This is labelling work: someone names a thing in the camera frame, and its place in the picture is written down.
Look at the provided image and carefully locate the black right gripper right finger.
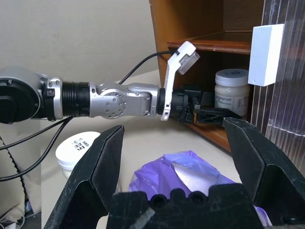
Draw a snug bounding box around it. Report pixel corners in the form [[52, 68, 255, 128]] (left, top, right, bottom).
[[222, 117, 305, 225]]

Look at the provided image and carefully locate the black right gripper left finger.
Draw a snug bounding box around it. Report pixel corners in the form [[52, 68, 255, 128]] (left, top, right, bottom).
[[44, 125, 125, 229]]

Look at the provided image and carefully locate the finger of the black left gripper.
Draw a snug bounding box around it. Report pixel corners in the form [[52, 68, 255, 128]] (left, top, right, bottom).
[[195, 107, 242, 125], [202, 91, 216, 107]]

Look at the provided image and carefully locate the white lidded sauce bottle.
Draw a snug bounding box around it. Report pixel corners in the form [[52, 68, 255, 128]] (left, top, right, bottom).
[[213, 68, 251, 118], [55, 131, 102, 180]]

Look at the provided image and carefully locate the purple tissue pack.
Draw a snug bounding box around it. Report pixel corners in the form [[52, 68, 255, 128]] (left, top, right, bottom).
[[128, 149, 274, 227]]

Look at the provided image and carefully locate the white block door handle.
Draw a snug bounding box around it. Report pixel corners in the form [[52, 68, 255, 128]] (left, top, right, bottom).
[[247, 23, 285, 87]]

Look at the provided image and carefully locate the ribbed clear acrylic door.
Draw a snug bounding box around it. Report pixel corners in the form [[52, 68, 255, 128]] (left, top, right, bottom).
[[250, 0, 305, 174]]

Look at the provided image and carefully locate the brown wooden cabinet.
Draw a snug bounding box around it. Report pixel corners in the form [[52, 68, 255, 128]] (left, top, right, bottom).
[[149, 0, 266, 153]]

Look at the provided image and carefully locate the beige fabric with black zipper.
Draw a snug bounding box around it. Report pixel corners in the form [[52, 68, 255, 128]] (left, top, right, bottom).
[[0, 124, 42, 215]]

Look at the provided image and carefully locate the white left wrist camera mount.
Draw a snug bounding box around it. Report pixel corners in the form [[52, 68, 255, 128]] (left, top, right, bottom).
[[160, 41, 201, 121]]

